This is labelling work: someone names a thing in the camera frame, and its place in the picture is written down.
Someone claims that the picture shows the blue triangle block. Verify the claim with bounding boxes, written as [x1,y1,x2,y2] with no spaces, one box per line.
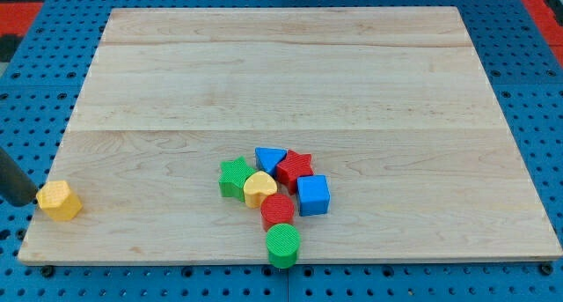
[254,147,287,177]

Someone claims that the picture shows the red star block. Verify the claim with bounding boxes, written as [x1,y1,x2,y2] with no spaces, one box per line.
[275,150,314,195]

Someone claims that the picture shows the yellow heart block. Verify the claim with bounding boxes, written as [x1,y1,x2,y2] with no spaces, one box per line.
[243,171,278,209]

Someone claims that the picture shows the green star block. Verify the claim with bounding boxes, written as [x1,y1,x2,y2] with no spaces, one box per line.
[218,156,256,203]

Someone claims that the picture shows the blue cube block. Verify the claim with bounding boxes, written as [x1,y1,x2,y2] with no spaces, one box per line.
[297,175,331,217]

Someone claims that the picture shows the red cylinder block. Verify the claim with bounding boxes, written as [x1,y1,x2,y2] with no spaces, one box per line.
[260,194,295,232]

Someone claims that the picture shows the green cylinder block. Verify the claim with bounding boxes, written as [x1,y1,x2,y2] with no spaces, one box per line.
[266,224,301,269]

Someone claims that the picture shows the wooden board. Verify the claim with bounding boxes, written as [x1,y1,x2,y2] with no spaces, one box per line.
[18,7,562,266]

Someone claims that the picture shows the yellow pentagon block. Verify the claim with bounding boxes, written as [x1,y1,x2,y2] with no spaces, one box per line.
[36,180,83,222]

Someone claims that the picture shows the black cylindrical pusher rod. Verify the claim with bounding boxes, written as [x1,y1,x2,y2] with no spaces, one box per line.
[1,149,38,207]

